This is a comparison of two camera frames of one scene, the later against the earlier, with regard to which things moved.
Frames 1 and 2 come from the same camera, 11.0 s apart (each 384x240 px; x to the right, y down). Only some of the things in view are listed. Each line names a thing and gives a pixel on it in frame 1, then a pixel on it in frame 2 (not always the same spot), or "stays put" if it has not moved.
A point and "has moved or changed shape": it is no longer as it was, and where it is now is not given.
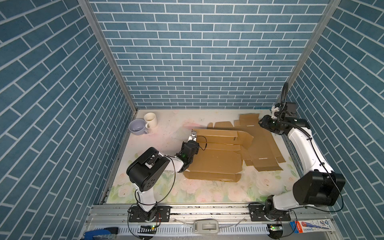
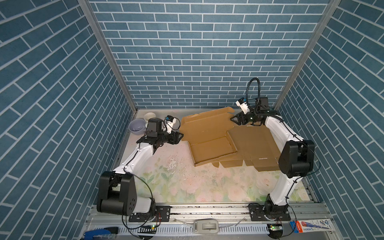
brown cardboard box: (219, 157) has moved or changed shape
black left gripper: (196, 149) -> (173, 137)
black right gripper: (264, 122) -> (239, 116)
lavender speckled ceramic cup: (137, 127) stays put
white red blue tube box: (313, 226) stays put
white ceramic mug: (150, 119) stays put
